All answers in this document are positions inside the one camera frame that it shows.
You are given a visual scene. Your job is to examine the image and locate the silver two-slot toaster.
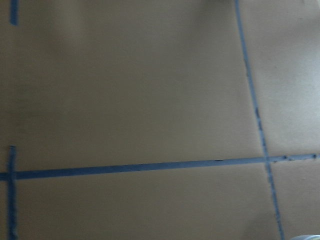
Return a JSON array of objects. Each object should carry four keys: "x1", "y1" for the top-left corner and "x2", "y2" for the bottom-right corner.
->
[{"x1": 290, "y1": 234, "x2": 320, "y2": 240}]

